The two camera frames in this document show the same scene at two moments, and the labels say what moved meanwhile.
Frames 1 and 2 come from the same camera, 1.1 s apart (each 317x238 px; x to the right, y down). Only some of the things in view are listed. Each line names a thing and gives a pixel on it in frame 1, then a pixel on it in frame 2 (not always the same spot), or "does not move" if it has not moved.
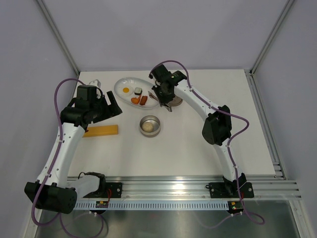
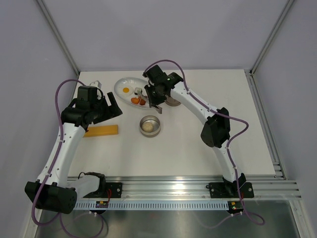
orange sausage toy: x=143 y=100 does not move
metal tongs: x=167 y=106 to x=138 y=90
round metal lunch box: x=150 y=126 does not move
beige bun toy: x=147 y=127 does not move
